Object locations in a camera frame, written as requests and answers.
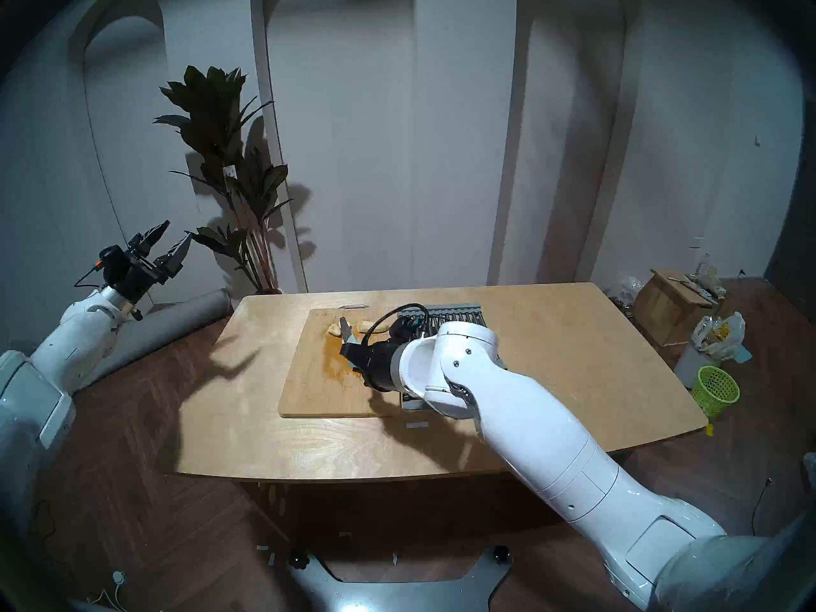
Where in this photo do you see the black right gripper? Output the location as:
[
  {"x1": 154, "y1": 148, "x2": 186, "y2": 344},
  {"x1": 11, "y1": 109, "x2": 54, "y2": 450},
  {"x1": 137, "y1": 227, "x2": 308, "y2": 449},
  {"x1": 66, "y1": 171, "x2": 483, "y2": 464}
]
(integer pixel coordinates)
[{"x1": 340, "y1": 316, "x2": 423, "y2": 395}]

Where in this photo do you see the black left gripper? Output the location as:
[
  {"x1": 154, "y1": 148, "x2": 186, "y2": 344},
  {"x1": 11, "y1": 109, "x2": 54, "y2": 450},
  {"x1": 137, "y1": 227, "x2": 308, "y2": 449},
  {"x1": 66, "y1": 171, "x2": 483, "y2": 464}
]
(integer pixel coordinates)
[{"x1": 96, "y1": 220, "x2": 194, "y2": 305}]

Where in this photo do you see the wooden cutting board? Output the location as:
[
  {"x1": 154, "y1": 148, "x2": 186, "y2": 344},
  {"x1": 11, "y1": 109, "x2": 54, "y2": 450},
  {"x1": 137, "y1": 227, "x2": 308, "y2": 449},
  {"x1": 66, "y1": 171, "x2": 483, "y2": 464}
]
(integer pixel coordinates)
[{"x1": 279, "y1": 306, "x2": 404, "y2": 419}]

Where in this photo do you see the grey metal dish rack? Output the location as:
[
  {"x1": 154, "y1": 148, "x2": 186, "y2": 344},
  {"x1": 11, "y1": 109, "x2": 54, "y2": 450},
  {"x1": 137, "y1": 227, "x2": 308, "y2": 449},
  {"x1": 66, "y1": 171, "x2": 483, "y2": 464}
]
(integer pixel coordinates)
[{"x1": 397, "y1": 302, "x2": 509, "y2": 412}]

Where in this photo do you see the tall potted green plant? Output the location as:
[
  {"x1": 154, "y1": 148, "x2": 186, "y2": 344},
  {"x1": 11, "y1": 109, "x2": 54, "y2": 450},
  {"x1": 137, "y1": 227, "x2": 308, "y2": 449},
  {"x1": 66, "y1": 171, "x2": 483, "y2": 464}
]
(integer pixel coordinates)
[{"x1": 153, "y1": 66, "x2": 295, "y2": 296}]

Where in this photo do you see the clear crumpled plastic bag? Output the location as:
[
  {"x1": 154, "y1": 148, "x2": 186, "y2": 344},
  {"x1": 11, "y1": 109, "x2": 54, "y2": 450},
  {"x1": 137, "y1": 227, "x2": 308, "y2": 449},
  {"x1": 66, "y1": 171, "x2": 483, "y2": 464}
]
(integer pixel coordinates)
[{"x1": 606, "y1": 275, "x2": 642, "y2": 309}]

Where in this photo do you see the cardboard box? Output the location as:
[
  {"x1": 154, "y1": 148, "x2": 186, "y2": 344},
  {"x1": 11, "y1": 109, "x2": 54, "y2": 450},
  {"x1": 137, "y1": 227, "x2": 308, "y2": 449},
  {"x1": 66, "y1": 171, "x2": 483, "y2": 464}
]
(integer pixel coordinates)
[{"x1": 631, "y1": 268, "x2": 709, "y2": 347}]

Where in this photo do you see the white waste bin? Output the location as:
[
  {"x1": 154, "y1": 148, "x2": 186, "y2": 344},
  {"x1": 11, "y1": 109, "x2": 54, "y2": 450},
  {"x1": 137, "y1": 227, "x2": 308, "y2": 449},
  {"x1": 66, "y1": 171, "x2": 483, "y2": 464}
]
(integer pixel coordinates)
[{"x1": 674, "y1": 343, "x2": 706, "y2": 389}]

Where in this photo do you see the crumpled snack bag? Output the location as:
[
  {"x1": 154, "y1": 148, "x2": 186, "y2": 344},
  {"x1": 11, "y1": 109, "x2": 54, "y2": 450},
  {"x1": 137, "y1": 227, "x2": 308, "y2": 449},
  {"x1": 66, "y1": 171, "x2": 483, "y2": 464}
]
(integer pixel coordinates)
[{"x1": 691, "y1": 265, "x2": 728, "y2": 300}]

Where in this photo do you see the green plastic basket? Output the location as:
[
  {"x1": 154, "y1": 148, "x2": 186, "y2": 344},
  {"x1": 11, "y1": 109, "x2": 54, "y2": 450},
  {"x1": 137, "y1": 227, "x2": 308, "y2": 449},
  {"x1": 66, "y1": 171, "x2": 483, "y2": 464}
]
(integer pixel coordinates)
[{"x1": 690, "y1": 365, "x2": 742, "y2": 419}]

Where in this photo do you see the white plastic bag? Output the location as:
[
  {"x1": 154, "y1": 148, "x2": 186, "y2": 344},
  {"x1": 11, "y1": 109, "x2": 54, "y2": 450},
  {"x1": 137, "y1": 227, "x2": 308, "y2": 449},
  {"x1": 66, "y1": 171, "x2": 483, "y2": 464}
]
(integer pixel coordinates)
[{"x1": 689, "y1": 311, "x2": 747, "y2": 362}]

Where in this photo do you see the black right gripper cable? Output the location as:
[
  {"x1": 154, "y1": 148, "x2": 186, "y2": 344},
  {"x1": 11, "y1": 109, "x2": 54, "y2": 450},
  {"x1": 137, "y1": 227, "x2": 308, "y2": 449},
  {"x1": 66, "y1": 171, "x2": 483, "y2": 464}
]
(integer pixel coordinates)
[{"x1": 361, "y1": 302, "x2": 430, "y2": 347}]

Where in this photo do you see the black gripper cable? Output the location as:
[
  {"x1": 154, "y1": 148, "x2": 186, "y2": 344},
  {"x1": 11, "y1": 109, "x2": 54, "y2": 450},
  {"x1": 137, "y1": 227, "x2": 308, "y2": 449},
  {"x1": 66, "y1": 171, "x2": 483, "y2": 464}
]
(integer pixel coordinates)
[
  {"x1": 72, "y1": 259, "x2": 107, "y2": 291},
  {"x1": 361, "y1": 302, "x2": 430, "y2": 347}
]

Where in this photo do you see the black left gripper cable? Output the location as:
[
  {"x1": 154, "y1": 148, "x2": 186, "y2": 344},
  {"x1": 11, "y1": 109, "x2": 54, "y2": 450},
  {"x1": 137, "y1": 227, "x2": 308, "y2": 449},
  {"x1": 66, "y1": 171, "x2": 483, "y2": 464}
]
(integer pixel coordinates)
[{"x1": 72, "y1": 259, "x2": 107, "y2": 291}]

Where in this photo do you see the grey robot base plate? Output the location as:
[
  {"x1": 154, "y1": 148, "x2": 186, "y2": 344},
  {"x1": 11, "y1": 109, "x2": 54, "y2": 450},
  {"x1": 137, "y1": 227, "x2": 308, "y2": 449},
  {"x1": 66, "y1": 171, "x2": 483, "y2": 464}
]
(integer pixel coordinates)
[{"x1": 285, "y1": 547, "x2": 514, "y2": 612}]

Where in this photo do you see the black floor cable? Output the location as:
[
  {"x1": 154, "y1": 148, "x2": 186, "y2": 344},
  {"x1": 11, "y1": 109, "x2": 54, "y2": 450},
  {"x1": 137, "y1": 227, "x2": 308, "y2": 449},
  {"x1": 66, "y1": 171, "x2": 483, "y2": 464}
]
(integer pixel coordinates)
[{"x1": 748, "y1": 477, "x2": 774, "y2": 536}]

